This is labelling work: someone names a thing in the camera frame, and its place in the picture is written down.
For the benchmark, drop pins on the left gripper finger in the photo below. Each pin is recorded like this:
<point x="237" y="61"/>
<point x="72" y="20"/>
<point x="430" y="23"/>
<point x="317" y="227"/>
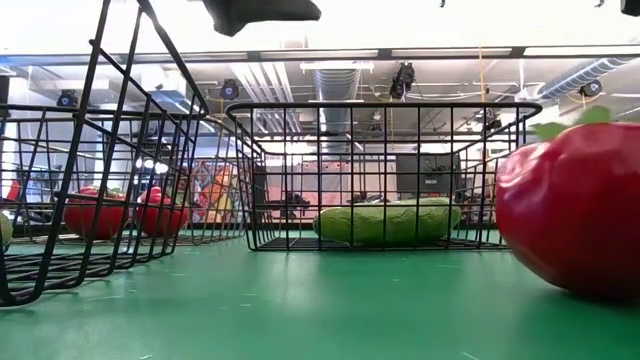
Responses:
<point x="260" y="11"/>

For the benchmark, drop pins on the red toy tomato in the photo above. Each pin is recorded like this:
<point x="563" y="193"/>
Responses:
<point x="162" y="215"/>
<point x="95" y="215"/>
<point x="575" y="210"/>

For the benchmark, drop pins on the green toy cucumber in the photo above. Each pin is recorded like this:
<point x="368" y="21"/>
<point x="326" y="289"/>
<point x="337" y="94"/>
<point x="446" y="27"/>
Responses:
<point x="370" y="222"/>

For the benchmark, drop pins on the green toy lime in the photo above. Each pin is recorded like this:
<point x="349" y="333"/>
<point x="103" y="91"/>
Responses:
<point x="5" y="230"/>

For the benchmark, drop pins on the black ceiling spotlight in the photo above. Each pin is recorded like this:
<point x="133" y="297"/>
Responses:
<point x="66" y="98"/>
<point x="229" y="89"/>
<point x="591" y="88"/>
<point x="402" y="80"/>

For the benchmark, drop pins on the white ceiling light bar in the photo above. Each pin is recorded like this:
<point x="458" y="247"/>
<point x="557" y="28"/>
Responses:
<point x="337" y="66"/>

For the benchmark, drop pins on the colourful painted panel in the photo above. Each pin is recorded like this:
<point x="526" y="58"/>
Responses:
<point x="215" y="195"/>

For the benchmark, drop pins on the black monitor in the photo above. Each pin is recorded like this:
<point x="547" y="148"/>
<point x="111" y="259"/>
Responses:
<point x="430" y="172"/>

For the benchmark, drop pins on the green table mat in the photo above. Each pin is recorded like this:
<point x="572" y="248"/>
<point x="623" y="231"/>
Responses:
<point x="300" y="310"/>

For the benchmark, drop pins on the silver ventilation duct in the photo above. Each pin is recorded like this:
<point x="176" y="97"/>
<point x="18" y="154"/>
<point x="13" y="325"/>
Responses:
<point x="336" y="85"/>

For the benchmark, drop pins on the striped flexible duct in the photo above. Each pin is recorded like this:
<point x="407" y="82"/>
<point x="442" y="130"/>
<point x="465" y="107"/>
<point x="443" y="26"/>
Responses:
<point x="580" y="76"/>

